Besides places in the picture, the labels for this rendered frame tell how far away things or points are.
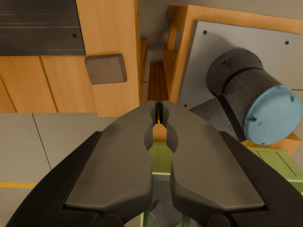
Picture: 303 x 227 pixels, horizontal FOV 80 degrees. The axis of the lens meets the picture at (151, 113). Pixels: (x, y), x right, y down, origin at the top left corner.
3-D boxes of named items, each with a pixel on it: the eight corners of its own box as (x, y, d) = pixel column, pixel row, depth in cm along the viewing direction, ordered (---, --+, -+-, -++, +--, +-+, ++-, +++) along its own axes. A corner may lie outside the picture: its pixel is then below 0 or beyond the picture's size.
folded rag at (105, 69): (122, 52, 49) (121, 55, 46) (127, 80, 53) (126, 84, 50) (86, 55, 49) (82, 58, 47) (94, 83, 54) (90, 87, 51)
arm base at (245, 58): (268, 50, 49) (291, 63, 41) (248, 98, 58) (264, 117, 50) (213, 47, 48) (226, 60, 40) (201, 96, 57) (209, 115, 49)
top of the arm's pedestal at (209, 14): (296, 19, 52) (305, 20, 49) (251, 114, 69) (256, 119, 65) (185, 4, 51) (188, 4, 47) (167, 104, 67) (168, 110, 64)
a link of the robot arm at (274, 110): (277, 98, 46) (317, 133, 35) (225, 120, 50) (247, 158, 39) (268, 58, 40) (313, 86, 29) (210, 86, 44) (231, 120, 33)
